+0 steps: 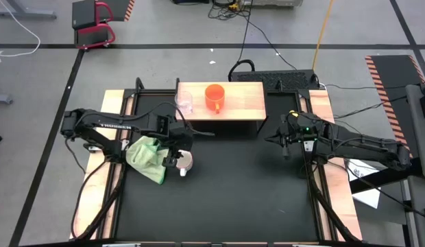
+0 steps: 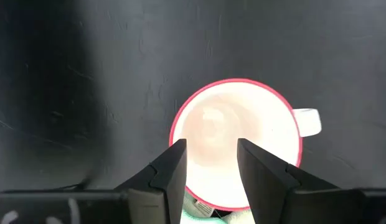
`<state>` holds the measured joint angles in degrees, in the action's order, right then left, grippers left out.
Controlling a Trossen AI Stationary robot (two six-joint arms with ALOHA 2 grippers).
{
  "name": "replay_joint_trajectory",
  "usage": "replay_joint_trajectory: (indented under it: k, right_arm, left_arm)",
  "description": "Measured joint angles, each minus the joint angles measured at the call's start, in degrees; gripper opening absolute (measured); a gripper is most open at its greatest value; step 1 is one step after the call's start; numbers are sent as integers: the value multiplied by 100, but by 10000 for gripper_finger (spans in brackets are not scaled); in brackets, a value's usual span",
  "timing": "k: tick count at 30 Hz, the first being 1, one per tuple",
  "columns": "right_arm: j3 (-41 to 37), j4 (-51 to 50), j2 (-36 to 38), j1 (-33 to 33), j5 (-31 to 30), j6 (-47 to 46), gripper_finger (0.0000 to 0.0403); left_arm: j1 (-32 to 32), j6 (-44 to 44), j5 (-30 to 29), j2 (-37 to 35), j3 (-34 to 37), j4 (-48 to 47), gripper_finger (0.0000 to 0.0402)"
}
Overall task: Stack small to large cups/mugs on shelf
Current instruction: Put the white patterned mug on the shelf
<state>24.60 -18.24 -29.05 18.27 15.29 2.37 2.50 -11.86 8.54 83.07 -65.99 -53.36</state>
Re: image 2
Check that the green microfibre cloth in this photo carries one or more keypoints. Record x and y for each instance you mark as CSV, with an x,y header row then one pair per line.
x,y
205,221

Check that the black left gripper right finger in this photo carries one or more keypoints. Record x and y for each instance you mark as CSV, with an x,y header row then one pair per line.
x,y
264,186

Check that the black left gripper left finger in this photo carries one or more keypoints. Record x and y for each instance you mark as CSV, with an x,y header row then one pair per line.
x,y
174,174

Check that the grey white patterned mug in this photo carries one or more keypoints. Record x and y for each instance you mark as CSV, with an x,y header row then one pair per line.
x,y
230,118

